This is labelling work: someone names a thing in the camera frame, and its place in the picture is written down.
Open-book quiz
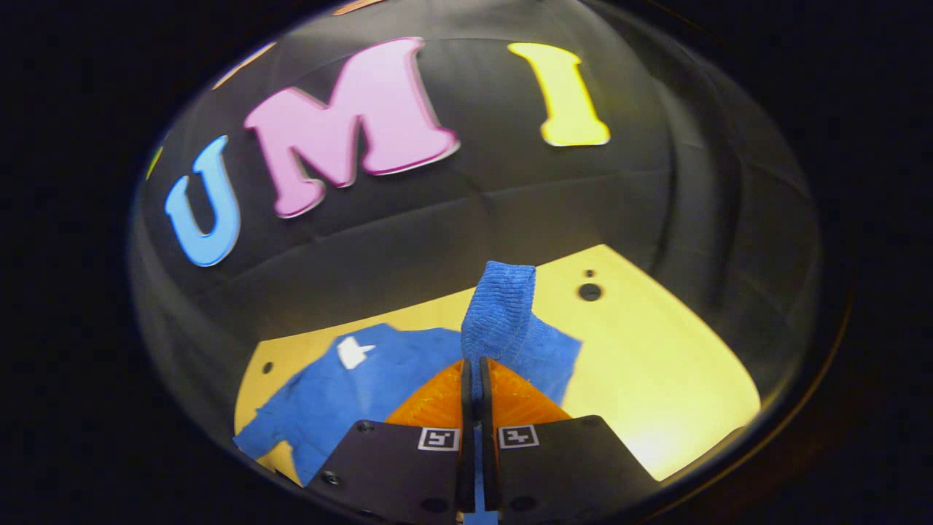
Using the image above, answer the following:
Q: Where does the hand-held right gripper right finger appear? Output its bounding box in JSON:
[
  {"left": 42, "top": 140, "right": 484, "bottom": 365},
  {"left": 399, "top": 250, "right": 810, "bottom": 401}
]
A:
[{"left": 477, "top": 357, "right": 660, "bottom": 522}]

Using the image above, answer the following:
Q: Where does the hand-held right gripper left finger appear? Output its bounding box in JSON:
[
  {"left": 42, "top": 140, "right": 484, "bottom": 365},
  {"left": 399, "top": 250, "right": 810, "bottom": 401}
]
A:
[{"left": 306, "top": 357, "right": 475, "bottom": 522}]

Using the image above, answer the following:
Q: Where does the blue corduroy jacket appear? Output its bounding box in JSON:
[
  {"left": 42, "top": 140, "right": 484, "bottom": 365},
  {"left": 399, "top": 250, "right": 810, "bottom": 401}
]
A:
[{"left": 233, "top": 261, "right": 582, "bottom": 525}]

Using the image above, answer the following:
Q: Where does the black backdrop cloth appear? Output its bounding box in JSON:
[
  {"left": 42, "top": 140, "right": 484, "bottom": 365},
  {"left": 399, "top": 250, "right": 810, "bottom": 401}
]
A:
[{"left": 131, "top": 0, "right": 821, "bottom": 467}]

